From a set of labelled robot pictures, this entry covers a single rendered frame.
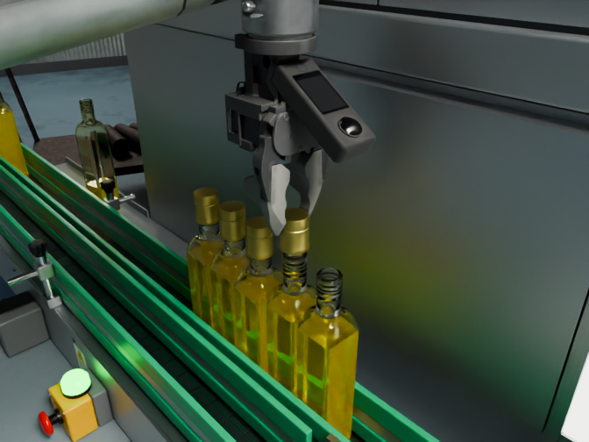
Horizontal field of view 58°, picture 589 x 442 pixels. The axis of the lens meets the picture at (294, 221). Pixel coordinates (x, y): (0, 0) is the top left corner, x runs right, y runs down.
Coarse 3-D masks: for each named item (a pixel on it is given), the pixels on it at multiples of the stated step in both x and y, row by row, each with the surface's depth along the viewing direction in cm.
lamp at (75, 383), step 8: (64, 376) 84; (72, 376) 84; (80, 376) 84; (88, 376) 85; (64, 384) 83; (72, 384) 83; (80, 384) 83; (88, 384) 84; (64, 392) 83; (72, 392) 83; (80, 392) 83; (88, 392) 85
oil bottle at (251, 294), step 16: (240, 272) 69; (272, 272) 67; (240, 288) 68; (256, 288) 66; (272, 288) 67; (240, 304) 69; (256, 304) 66; (240, 320) 70; (256, 320) 67; (240, 336) 72; (256, 336) 69; (256, 352) 70
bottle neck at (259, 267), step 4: (252, 260) 66; (256, 260) 66; (260, 260) 65; (264, 260) 66; (268, 260) 66; (252, 264) 66; (256, 264) 66; (260, 264) 66; (264, 264) 66; (268, 264) 66; (252, 268) 66; (256, 268) 66; (260, 268) 66; (264, 268) 66; (268, 268) 67; (272, 268) 68; (252, 272) 67; (256, 272) 66; (260, 272) 66; (264, 272) 66; (268, 272) 67
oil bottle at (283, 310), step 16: (272, 304) 64; (288, 304) 63; (304, 304) 63; (272, 320) 66; (288, 320) 63; (272, 336) 67; (288, 336) 64; (272, 352) 68; (288, 352) 65; (272, 368) 70; (288, 368) 66; (288, 384) 68
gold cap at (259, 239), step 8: (248, 224) 64; (256, 224) 64; (264, 224) 64; (248, 232) 64; (256, 232) 63; (264, 232) 64; (272, 232) 65; (248, 240) 65; (256, 240) 64; (264, 240) 64; (272, 240) 65; (248, 248) 65; (256, 248) 64; (264, 248) 65; (272, 248) 66; (248, 256) 66; (256, 256) 65; (264, 256) 65
